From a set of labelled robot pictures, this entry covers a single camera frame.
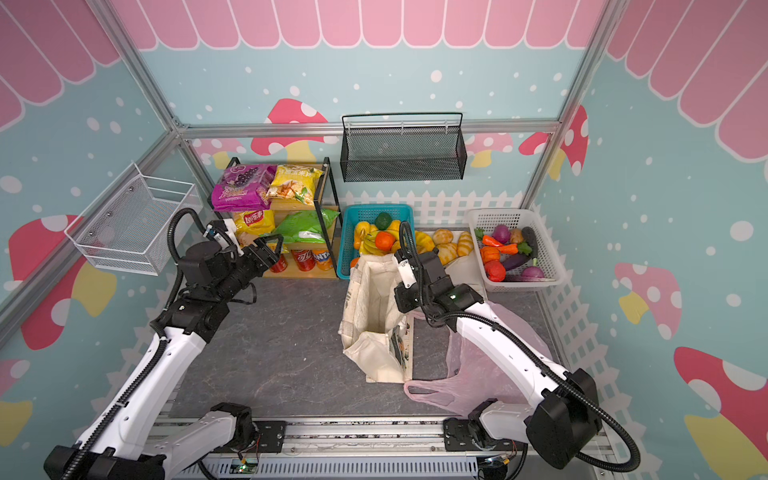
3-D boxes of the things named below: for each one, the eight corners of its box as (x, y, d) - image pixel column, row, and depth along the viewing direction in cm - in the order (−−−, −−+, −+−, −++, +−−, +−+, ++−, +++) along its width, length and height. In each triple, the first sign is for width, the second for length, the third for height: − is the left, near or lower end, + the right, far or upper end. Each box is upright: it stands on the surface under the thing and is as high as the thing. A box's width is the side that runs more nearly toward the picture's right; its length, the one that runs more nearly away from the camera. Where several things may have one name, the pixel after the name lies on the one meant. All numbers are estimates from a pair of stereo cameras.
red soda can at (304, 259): (298, 272, 108) (290, 253, 99) (299, 267, 109) (292, 248, 101) (315, 272, 108) (308, 253, 99) (316, 267, 109) (310, 248, 101)
